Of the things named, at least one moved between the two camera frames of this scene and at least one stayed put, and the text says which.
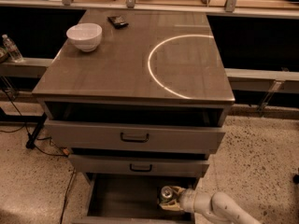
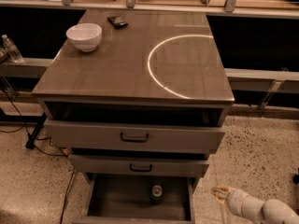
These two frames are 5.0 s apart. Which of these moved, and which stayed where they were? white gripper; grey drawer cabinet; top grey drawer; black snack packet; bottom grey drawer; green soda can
Moved: green soda can; white gripper
Stayed: black snack packet; grey drawer cabinet; bottom grey drawer; top grey drawer
